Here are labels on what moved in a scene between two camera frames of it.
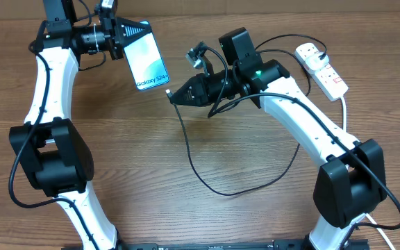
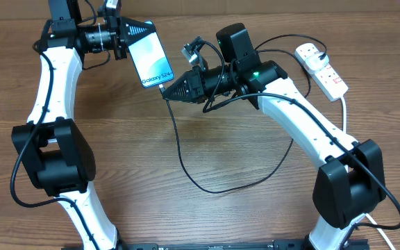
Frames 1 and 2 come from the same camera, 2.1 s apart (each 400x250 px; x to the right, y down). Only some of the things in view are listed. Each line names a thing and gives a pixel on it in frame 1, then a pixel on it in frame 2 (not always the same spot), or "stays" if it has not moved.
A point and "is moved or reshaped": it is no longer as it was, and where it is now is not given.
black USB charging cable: [247, 192] → [184, 164]
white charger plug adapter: [314, 62] stays
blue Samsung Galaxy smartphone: [146, 62] is moved or reshaped
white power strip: [327, 78] stays
